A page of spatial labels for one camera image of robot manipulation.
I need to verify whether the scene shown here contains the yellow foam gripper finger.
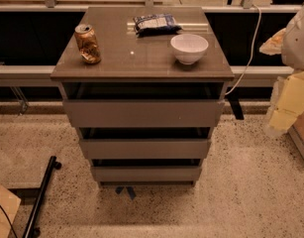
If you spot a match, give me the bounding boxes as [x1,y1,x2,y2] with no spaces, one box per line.
[265,70,304,137]
[259,28,286,56]

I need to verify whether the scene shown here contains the white ceramic bowl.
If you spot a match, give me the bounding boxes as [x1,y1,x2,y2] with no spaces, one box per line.
[170,34,209,64]

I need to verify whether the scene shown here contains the grey middle drawer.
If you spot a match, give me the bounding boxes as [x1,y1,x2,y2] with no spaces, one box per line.
[79,128,211,159]

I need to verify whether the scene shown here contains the grey top drawer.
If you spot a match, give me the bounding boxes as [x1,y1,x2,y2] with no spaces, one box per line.
[63,82,224,128]

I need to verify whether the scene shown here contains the crushed golden soda can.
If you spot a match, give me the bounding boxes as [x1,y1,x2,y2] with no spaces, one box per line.
[74,24,101,64]

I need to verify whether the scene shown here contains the black bracket behind cabinet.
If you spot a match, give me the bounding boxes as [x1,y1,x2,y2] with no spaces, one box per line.
[226,88,244,120]

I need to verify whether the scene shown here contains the grey drawer cabinet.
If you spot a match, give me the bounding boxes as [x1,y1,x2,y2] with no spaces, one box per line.
[51,7,234,184]

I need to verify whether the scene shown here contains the wooden board left corner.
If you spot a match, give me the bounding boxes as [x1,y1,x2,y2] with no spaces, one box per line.
[0,184,21,238]

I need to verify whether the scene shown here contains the white cable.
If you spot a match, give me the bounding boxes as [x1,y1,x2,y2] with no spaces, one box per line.
[225,4,262,96]

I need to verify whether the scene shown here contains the grey drawer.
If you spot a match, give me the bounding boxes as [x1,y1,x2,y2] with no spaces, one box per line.
[91,159,202,182]
[79,128,211,159]
[63,82,224,128]

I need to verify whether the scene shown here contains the metal guard rail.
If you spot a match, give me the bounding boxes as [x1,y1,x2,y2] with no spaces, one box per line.
[0,65,293,87]

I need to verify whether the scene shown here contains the grey bottom drawer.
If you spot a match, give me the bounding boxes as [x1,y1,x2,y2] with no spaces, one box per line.
[91,159,202,182]

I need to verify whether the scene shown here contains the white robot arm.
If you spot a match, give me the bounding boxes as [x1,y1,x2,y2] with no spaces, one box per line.
[259,5,304,137]

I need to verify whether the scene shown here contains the cardboard box right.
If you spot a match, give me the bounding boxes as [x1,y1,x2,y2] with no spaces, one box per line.
[289,112,304,159]

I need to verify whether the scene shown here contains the blue white snack bag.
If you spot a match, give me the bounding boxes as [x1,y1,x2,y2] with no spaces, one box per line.
[133,13,181,36]

